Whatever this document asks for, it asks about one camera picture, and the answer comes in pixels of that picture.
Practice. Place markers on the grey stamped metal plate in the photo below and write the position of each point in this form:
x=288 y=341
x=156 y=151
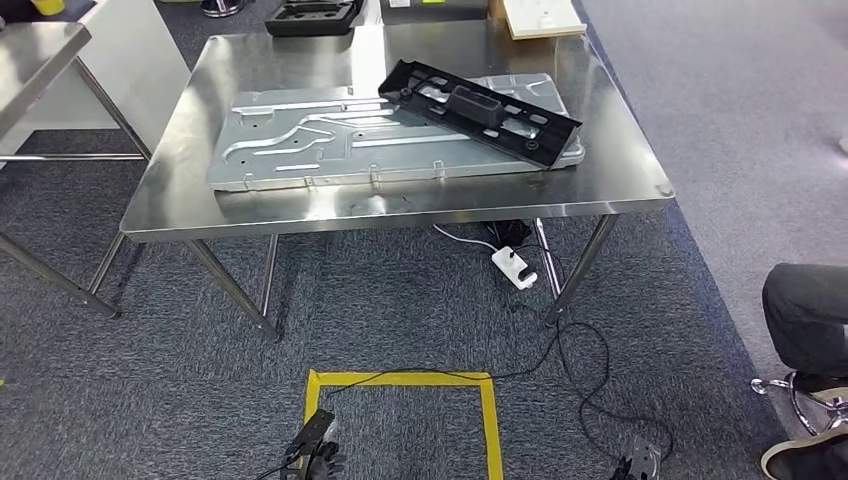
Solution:
x=318 y=152

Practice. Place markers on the black case with labels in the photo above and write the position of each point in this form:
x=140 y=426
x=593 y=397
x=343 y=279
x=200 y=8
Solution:
x=450 y=12

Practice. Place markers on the pale wooden board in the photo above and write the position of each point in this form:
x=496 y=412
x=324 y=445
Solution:
x=543 y=16

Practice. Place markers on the black power adapter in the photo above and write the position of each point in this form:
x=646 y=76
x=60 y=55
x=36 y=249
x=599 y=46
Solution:
x=510 y=232

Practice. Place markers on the yellow floor tape square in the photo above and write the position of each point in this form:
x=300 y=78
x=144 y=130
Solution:
x=491 y=430

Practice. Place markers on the long black plastic part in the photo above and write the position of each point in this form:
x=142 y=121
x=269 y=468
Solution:
x=477 y=109

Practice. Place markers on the black plastic tray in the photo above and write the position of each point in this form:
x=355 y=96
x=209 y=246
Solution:
x=311 y=23

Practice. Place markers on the black robot right foot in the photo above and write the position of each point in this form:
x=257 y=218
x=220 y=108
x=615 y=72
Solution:
x=642 y=457

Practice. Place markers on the small yellow object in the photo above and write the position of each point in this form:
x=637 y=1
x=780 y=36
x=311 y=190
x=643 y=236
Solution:
x=48 y=6

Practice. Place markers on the round chrome base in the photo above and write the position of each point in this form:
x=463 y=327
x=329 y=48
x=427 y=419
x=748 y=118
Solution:
x=222 y=8

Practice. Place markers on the stainless steel table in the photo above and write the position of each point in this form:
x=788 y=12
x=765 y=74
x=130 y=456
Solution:
x=33 y=60
x=199 y=199

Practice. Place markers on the person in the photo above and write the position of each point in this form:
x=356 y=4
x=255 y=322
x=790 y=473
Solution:
x=808 y=318

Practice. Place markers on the white power strip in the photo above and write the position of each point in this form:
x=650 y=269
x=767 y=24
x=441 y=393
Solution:
x=510 y=265

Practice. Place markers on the white cabinet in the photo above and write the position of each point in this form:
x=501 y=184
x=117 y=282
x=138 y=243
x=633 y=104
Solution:
x=132 y=73

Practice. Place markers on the black robot left foot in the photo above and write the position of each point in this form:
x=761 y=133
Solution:
x=311 y=430

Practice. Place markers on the chrome stool base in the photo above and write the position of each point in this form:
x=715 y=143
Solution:
x=772 y=384

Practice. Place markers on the black robot foot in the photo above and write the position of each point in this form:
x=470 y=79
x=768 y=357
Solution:
x=311 y=430
x=642 y=457

